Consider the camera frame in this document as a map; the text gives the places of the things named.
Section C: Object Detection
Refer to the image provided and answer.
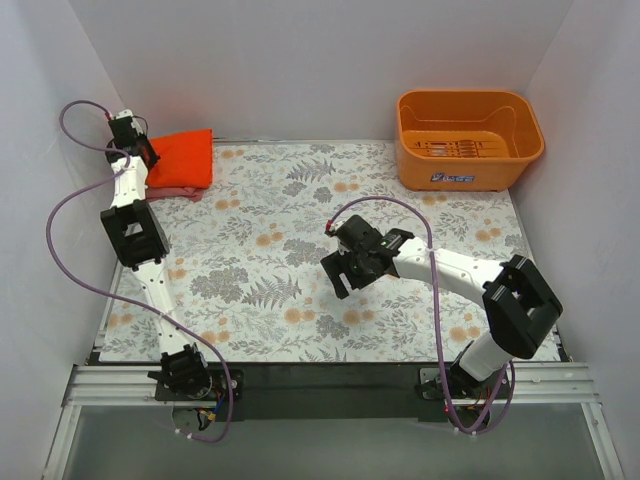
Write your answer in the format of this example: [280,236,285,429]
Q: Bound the orange t shirt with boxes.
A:
[146,129,214,189]

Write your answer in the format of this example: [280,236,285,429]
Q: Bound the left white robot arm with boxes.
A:
[100,109,213,400]

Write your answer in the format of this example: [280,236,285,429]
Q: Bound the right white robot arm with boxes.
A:
[321,215,563,398]

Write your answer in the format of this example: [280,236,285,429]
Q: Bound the folded pink t shirt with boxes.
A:
[146,187,206,202]

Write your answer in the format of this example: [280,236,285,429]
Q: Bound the floral table mat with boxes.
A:
[98,142,566,364]

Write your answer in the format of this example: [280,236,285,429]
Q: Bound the orange plastic basket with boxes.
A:
[395,90,545,192]

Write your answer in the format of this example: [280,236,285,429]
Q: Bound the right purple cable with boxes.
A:
[324,196,516,437]

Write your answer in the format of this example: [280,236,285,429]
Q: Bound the purple cable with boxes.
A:
[45,99,234,445]
[324,196,516,437]

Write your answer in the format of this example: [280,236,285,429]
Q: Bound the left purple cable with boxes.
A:
[45,99,234,445]

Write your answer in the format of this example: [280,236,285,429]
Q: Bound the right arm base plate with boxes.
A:
[416,367,510,401]

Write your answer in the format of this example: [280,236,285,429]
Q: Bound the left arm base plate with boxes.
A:
[154,369,245,401]

